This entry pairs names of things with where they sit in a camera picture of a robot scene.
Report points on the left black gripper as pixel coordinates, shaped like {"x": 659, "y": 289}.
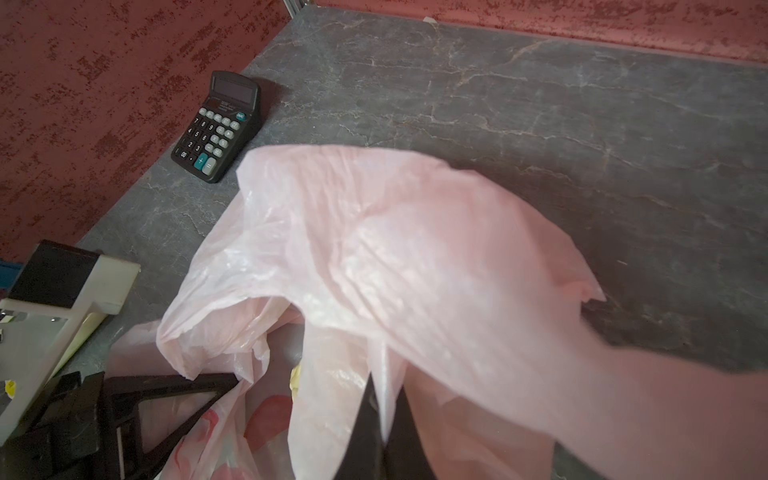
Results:
{"x": 142, "y": 419}

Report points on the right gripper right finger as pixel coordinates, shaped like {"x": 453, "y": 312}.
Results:
{"x": 404, "y": 456}

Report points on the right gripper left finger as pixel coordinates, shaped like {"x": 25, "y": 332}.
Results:
{"x": 364, "y": 455}

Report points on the pink plastic bag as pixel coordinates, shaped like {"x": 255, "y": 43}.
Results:
{"x": 334, "y": 264}

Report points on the black calculator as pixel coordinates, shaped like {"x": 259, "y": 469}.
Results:
{"x": 227, "y": 120}

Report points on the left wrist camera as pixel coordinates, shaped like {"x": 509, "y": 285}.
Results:
{"x": 60, "y": 297}

